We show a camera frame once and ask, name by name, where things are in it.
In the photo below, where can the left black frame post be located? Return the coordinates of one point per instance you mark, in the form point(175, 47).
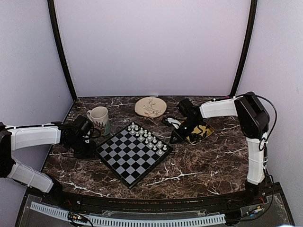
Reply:
point(60, 50)

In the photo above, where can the right black frame post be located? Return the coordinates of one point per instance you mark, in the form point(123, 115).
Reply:
point(245, 48)

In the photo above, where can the black front rail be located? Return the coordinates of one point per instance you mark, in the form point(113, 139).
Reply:
point(77, 202)

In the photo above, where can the white chess pieces row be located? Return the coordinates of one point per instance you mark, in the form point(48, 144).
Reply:
point(142, 141)

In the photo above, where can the pile of black chess pieces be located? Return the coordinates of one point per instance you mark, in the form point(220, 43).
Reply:
point(198, 134)

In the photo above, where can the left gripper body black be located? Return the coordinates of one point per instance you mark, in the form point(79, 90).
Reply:
point(81, 150)

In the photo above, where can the beige floral ceramic plate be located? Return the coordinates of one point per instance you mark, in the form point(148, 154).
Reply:
point(151, 107)

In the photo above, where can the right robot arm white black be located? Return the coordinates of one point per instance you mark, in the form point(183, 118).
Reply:
point(254, 121)

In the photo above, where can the black white chess board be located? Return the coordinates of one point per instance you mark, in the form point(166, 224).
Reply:
point(126, 165)

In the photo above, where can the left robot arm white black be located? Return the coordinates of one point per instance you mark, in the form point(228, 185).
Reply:
point(13, 138)

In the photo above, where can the grey slotted cable duct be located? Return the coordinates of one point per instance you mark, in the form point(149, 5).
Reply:
point(127, 219)

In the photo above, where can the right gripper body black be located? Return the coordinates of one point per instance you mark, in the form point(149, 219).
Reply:
point(190, 126)

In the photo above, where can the black frame post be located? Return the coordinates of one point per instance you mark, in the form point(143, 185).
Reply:
point(60, 50)
point(245, 48)

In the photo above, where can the beige coral pattern mug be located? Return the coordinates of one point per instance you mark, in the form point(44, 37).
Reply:
point(100, 118)

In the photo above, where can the gold metal tray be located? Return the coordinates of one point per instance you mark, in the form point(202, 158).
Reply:
point(210, 130)

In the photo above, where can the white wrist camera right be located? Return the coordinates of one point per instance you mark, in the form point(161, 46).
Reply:
point(169, 121)

